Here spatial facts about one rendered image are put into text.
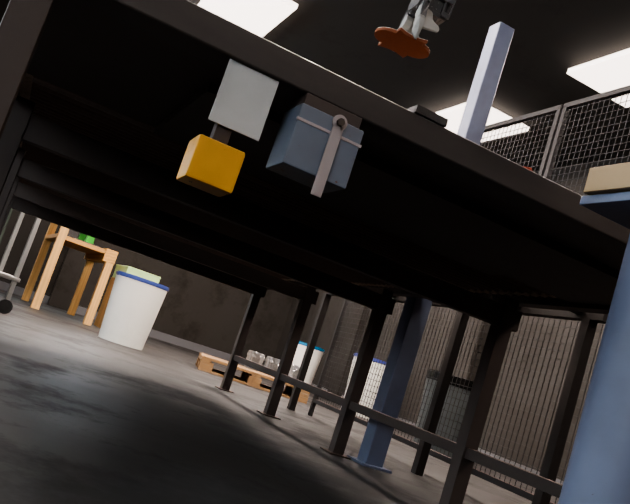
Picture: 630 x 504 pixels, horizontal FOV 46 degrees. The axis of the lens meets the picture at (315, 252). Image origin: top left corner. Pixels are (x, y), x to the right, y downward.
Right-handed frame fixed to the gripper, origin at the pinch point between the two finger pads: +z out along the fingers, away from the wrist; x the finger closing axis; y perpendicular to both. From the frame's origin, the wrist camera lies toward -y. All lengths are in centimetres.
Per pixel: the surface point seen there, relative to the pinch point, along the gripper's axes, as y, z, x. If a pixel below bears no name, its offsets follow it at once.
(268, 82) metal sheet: -28.1, 31.9, -22.4
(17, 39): -69, 46, -25
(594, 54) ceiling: 217, -202, 268
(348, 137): -10.4, 34.7, -23.9
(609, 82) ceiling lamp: 241, -195, 275
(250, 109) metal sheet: -29, 38, -22
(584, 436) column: 47, 70, -41
